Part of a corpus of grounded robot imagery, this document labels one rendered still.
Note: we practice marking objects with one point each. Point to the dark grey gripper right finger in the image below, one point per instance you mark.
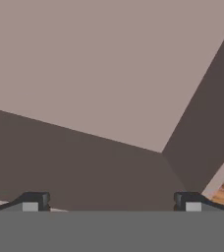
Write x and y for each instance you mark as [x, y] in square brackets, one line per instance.
[191, 201]

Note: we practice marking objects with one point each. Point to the taupe open drawer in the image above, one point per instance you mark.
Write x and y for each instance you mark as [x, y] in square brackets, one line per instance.
[84, 72]

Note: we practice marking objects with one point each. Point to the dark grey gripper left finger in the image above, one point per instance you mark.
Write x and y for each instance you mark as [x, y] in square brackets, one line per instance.
[32, 200]

